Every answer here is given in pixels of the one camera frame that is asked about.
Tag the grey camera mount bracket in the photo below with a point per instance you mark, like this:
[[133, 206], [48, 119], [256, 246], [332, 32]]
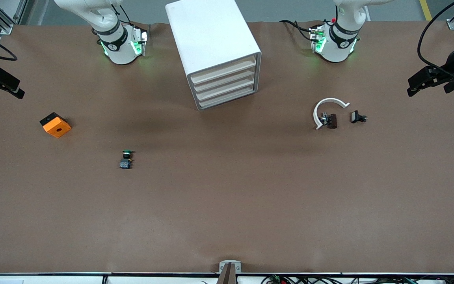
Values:
[[230, 265]]

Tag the brown switch with metal pins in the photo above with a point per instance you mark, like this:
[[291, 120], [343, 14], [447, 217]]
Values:
[[332, 120]]

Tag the green push button blue body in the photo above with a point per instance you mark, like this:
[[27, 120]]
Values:
[[125, 163]]

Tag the black switch with metal pins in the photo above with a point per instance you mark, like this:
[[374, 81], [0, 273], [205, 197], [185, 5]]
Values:
[[356, 116]]

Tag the orange block with black side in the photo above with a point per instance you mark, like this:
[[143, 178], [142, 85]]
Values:
[[57, 128]]

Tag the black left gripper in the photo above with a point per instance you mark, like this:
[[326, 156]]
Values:
[[450, 65]]

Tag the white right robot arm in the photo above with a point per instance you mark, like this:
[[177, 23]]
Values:
[[118, 47]]

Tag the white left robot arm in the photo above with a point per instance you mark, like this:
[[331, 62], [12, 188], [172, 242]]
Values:
[[337, 43]]

